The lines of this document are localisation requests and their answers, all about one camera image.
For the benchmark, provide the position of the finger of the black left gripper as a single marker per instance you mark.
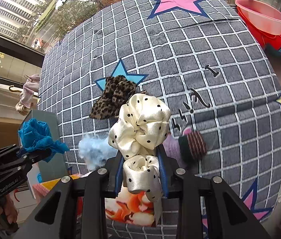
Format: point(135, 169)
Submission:
point(30, 158)

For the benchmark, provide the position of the gold wire rack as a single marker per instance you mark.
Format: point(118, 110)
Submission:
point(23, 84)

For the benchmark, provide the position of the person's left hand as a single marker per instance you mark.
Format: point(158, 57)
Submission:
point(9, 209)

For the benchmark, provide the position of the blue cloth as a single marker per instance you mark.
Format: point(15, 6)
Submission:
point(39, 178)
point(36, 136)

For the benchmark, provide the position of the cream polka dot scrunchie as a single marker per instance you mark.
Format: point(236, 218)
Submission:
point(142, 125)

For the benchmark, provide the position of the grey checked star blanket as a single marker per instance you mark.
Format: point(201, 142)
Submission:
point(208, 69)

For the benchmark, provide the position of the red plastic basin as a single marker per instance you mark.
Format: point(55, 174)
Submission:
point(265, 39)

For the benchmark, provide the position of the light blue fluffy scrunchie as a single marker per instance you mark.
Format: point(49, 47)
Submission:
point(95, 151)

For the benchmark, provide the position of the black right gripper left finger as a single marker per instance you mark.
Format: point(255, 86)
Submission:
point(76, 208)

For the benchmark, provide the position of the pink plastic basin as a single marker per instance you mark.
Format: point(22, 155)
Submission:
point(263, 16)

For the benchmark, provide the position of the leopard print scrunchie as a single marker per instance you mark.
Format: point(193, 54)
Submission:
point(117, 92)

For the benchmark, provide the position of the purple striped knitted sock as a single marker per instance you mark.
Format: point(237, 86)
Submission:
point(187, 149)

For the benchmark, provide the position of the brown cardboard sheet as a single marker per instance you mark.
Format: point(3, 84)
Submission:
point(9, 131)

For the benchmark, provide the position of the pink patterned carton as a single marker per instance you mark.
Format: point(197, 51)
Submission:
point(42, 189)

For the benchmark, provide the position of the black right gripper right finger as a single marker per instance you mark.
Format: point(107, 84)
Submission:
point(209, 208)

